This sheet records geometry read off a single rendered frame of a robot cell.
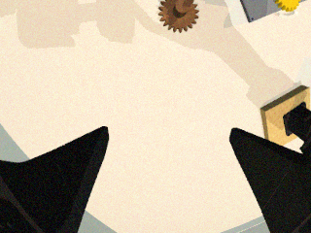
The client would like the yellow gear with black stripe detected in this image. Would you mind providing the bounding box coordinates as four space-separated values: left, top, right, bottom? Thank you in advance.
275 0 300 12

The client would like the brown toothed gear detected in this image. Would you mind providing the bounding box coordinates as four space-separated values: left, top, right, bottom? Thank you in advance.
158 0 199 32

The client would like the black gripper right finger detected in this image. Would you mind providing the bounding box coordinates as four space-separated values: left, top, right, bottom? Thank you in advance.
229 128 311 233

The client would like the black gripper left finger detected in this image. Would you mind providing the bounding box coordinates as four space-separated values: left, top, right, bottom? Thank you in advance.
0 125 110 233

